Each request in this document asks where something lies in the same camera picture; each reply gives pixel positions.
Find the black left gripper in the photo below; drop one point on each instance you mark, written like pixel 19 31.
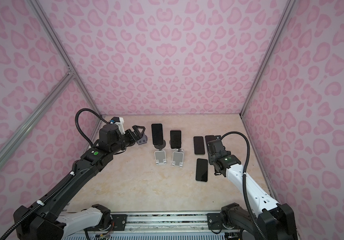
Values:
pixel 131 135

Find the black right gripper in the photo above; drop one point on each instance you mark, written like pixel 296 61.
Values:
pixel 211 161

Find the grey round phone stand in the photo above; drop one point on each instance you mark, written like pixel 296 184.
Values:
pixel 143 140

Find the black phone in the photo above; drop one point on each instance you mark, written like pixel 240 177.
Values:
pixel 157 134
pixel 202 170
pixel 199 145
pixel 175 139
pixel 210 138

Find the white phone stand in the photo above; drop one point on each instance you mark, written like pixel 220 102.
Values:
pixel 178 158
pixel 160 157

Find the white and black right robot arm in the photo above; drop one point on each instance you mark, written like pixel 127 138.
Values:
pixel 264 217

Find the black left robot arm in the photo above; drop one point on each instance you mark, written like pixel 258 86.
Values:
pixel 40 220

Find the dark round stand back left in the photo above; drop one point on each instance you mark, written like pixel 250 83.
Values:
pixel 161 146

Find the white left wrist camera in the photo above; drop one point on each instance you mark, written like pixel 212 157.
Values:
pixel 119 121

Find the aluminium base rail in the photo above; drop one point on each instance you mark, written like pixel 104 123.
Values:
pixel 181 225

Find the aluminium frame post back left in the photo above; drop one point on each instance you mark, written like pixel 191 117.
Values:
pixel 58 45

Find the aluminium frame post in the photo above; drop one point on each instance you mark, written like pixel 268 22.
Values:
pixel 274 41
pixel 58 45

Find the aluminium diagonal frame bar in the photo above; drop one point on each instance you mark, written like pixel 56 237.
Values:
pixel 33 119

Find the aluminium frame post back right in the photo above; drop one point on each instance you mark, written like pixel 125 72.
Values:
pixel 274 41

